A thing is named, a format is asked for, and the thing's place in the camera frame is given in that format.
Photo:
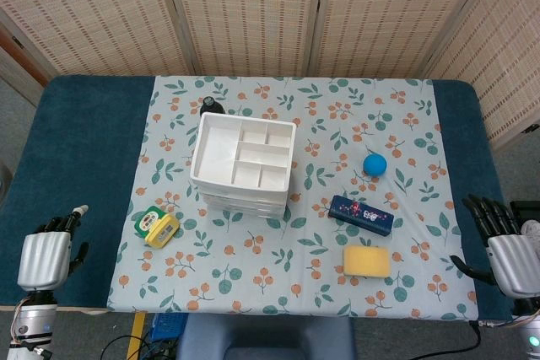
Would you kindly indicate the yellow sponge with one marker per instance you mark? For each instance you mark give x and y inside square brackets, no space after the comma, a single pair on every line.
[366,261]

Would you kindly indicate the yellow green lidded container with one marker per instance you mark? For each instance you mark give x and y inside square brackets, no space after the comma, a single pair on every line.
[158,229]

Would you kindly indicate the white compartment tray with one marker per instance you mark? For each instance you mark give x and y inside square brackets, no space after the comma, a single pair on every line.
[215,153]

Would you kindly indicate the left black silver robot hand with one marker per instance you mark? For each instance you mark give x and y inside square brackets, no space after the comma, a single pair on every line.
[44,261]

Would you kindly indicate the dark blue rectangular box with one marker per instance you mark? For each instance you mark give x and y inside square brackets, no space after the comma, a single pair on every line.
[360,213]

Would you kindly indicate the black capped bottle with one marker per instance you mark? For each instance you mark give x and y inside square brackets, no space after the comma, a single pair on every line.
[210,106]

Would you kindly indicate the blue ball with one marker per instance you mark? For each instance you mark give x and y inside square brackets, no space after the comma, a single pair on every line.
[374,165]

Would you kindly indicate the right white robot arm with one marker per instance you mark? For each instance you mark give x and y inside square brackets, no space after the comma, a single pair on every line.
[531,334]

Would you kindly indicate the blue plastic crate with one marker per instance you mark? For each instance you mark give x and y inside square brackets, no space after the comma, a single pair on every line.
[169,327]

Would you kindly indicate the teal table cover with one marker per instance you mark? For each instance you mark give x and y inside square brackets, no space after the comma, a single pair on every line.
[80,157]

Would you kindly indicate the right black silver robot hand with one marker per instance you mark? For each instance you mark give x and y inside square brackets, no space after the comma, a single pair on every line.
[514,263]

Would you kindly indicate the brown wooden door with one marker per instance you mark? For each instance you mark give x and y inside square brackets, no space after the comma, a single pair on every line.
[21,54]

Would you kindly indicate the woven folding screen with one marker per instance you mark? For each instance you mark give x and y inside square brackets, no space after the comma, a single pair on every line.
[253,14]

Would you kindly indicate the floral print tablecloth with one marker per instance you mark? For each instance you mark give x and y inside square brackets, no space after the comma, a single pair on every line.
[261,267]

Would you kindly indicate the blue chair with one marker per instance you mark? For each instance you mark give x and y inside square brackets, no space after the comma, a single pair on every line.
[266,336]

